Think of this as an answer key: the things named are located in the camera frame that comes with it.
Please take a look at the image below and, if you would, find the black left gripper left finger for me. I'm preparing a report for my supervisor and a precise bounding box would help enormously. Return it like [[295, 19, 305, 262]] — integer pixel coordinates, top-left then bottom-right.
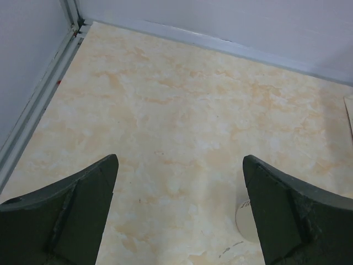
[[1, 154, 119, 264]]

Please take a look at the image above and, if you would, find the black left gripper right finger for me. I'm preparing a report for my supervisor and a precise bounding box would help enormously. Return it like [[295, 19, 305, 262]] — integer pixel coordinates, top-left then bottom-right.
[[243, 155, 352, 264]]

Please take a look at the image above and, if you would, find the white opaque lotion bottle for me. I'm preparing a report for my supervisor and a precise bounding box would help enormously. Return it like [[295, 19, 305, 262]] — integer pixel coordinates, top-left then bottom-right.
[[236, 200, 259, 243]]

